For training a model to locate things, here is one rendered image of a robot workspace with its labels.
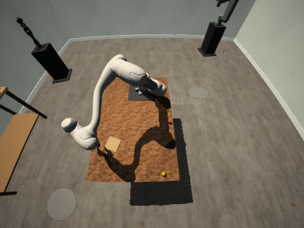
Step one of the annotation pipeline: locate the tan square mat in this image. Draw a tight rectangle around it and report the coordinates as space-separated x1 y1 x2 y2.
104 136 121 152

